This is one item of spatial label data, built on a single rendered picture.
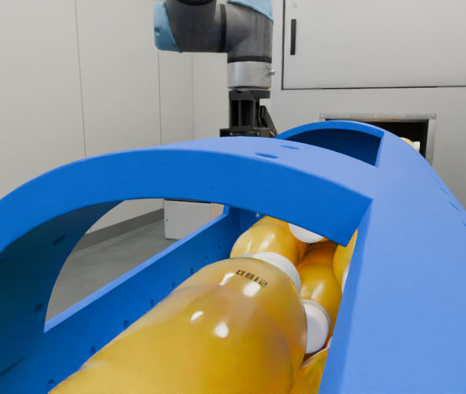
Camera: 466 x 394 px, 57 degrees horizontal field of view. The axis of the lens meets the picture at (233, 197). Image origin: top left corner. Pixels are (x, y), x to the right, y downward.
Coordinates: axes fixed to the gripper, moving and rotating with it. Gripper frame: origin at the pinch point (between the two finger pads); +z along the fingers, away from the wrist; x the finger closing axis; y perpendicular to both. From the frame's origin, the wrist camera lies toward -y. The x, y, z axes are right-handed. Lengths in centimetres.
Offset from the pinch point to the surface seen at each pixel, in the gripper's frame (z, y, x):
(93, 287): 108, -168, -170
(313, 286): -0.7, 35.7, 16.9
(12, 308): -7, 58, 5
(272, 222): -4.9, 30.0, 11.4
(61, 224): -12, 59, 10
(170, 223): 4.7, 1.4, -16.1
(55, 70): -49, -218, -233
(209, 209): 1.3, 1.4, -7.7
